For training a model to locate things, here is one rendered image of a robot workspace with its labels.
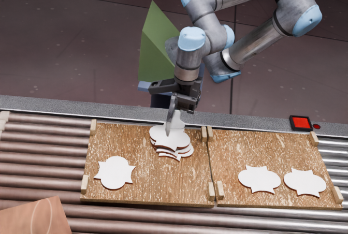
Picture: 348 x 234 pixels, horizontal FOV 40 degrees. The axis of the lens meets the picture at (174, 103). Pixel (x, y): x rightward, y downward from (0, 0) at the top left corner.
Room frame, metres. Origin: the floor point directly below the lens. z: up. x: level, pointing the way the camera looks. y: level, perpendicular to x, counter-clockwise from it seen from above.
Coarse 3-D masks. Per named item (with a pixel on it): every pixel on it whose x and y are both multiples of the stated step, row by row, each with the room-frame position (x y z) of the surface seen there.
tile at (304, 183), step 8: (288, 176) 1.15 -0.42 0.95; (296, 176) 1.15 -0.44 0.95; (304, 176) 1.16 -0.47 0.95; (312, 176) 1.16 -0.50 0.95; (288, 184) 1.11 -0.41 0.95; (296, 184) 1.11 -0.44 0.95; (304, 184) 1.12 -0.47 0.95; (312, 184) 1.12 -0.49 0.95; (320, 184) 1.13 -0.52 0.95; (296, 192) 1.09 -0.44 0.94; (304, 192) 1.08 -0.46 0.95; (312, 192) 1.09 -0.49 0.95; (320, 192) 1.10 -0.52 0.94
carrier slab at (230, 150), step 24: (216, 144) 1.26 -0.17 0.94; (240, 144) 1.28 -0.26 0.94; (264, 144) 1.30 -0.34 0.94; (288, 144) 1.32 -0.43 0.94; (216, 168) 1.14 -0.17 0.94; (240, 168) 1.16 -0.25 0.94; (288, 168) 1.19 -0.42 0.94; (312, 168) 1.21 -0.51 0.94; (240, 192) 1.05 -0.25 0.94; (288, 192) 1.08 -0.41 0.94
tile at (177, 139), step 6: (150, 132) 1.23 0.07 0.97; (156, 132) 1.23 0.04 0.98; (162, 132) 1.24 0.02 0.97; (174, 132) 1.25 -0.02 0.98; (180, 132) 1.25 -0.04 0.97; (156, 138) 1.20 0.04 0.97; (162, 138) 1.21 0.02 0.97; (168, 138) 1.21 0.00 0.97; (174, 138) 1.21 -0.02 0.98; (180, 138) 1.22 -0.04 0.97; (186, 138) 1.22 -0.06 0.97; (156, 144) 1.17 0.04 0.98; (162, 144) 1.17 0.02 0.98; (168, 144) 1.18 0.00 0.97; (174, 144) 1.18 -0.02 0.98; (180, 144) 1.19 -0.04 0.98; (186, 144) 1.19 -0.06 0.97; (174, 150) 1.16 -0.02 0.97
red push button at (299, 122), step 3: (294, 120) 1.48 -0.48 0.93; (297, 120) 1.48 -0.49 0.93; (300, 120) 1.48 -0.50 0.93; (303, 120) 1.49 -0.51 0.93; (306, 120) 1.49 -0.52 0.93; (294, 123) 1.46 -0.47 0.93; (297, 123) 1.46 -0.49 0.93; (300, 123) 1.46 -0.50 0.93; (303, 123) 1.47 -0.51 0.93; (306, 123) 1.47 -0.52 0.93; (297, 126) 1.44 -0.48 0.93; (300, 126) 1.44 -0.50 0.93; (303, 126) 1.45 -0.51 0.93; (306, 126) 1.45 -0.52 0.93; (309, 126) 1.45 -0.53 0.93
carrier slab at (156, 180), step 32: (96, 128) 1.25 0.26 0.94; (128, 128) 1.27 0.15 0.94; (96, 160) 1.09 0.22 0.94; (128, 160) 1.12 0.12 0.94; (160, 160) 1.14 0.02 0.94; (192, 160) 1.16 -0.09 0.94; (96, 192) 0.96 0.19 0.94; (128, 192) 0.98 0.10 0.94; (160, 192) 1.00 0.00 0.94; (192, 192) 1.02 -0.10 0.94
